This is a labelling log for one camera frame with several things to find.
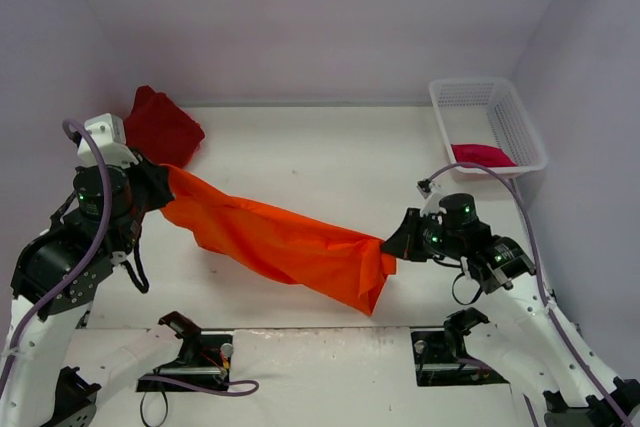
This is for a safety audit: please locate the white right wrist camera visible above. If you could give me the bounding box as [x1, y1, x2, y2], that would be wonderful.
[417, 178, 447, 216]

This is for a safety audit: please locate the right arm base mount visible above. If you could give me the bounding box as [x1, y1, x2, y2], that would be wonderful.
[410, 308, 508, 387]

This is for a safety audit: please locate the orange t shirt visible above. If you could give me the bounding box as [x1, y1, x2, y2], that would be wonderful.
[161, 166, 397, 316]

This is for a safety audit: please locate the folded dark red t shirt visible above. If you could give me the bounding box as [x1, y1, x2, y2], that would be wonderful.
[124, 85, 205, 168]

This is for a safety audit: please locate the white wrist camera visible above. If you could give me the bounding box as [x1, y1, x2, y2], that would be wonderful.
[84, 113, 138, 169]
[417, 178, 447, 216]

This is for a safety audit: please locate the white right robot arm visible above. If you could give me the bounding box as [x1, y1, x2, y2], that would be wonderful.
[381, 193, 639, 426]

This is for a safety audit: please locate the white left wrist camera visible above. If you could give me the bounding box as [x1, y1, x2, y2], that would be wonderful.
[84, 113, 138, 169]

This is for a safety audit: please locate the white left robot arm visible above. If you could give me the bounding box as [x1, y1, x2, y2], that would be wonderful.
[1, 153, 173, 426]

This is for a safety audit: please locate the magenta t shirt in basket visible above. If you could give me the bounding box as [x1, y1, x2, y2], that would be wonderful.
[451, 144, 517, 168]

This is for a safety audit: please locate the white plastic basket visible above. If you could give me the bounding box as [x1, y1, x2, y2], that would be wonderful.
[429, 77, 548, 178]

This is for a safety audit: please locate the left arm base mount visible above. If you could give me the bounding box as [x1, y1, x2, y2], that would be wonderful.
[148, 311, 233, 392]

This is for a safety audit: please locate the black cable loop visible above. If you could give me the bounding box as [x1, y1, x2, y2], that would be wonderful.
[139, 389, 171, 425]

